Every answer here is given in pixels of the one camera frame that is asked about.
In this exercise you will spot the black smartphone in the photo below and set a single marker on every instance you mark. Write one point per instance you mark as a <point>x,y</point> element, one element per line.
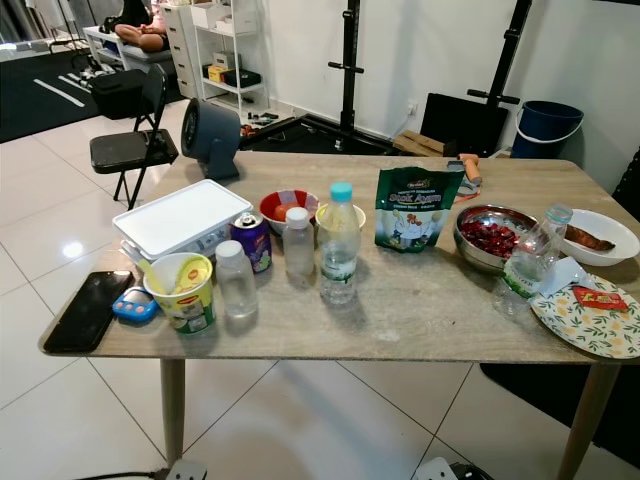
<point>88,310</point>

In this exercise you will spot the blue digital timer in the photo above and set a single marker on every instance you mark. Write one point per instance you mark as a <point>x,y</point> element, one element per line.
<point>134,305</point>

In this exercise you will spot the black folding chair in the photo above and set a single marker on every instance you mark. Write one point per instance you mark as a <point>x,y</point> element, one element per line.
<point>128,150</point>

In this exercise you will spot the white lidded plastic container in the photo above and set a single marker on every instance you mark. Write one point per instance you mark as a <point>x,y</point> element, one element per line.
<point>180,215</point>

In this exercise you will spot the black bag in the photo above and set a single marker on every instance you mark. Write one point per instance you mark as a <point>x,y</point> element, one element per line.
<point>117,95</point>

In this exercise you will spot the yellow cup noodle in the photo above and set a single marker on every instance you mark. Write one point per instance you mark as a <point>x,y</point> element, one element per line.
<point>185,302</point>

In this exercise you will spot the grey desk fan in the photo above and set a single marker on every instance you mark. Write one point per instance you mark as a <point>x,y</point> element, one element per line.
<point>205,132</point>

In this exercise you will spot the small clear bottle white cap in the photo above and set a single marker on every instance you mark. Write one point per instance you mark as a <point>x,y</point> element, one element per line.
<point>297,245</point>
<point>236,288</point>

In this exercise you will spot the wooden table leg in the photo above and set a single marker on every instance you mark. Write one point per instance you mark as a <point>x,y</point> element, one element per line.
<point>173,410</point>
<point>588,420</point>

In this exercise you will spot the purple drink can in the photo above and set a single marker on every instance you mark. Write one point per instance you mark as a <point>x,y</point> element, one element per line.
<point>252,242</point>

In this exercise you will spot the white drawer cabinet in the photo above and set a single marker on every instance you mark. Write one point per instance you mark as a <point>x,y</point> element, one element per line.
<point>180,45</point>

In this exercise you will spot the white shelf rack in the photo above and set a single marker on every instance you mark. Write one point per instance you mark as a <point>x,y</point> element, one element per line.
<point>230,88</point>

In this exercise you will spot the red bowl with food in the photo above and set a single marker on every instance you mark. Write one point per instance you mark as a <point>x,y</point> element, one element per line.
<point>278,208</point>

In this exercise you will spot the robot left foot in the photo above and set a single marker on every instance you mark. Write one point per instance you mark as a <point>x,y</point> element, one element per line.
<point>188,470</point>

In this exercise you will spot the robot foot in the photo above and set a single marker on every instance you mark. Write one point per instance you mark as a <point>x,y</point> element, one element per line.
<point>188,470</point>
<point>435,471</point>

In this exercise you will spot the yellow bowl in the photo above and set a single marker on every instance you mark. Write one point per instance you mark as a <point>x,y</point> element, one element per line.
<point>316,217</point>

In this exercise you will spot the water bottle teal cap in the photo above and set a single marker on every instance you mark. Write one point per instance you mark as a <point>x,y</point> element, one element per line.
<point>340,250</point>

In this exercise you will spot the black upright stand pole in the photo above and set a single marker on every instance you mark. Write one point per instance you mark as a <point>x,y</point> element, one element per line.
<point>350,70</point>

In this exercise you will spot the green stock pouch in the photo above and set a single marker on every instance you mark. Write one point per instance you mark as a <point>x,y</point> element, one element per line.
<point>418,208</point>

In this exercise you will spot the black monitor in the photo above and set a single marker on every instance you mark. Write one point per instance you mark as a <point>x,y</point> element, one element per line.
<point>460,122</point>

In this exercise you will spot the small orange object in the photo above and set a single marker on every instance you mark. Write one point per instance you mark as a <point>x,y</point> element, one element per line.
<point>470,172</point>

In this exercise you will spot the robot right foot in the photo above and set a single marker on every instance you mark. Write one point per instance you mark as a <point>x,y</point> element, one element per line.
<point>435,471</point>

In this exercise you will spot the steel bowl red fruit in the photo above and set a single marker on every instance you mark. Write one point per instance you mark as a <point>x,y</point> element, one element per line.
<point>495,240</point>

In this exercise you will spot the clear water bottle grey cap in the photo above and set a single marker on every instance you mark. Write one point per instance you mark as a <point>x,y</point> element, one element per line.
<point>528,268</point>

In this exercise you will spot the black slanted stand pole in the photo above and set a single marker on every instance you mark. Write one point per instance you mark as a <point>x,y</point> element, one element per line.
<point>510,50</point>

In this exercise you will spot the black floor mat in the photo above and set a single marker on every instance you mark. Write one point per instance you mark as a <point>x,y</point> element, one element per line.
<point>530,410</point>

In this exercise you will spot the blue bucket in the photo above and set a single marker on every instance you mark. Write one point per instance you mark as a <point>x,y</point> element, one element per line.
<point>547,128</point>

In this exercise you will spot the white tissue packet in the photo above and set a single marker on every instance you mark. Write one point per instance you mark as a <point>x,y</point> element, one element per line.
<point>563,277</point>

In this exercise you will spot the floral plate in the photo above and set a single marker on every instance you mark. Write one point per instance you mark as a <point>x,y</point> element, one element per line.
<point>595,328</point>

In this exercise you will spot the red packet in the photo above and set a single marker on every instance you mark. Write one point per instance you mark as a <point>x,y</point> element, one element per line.
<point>600,298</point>

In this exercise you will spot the white bowl with food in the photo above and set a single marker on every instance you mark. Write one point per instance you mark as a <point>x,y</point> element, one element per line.
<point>605,240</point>

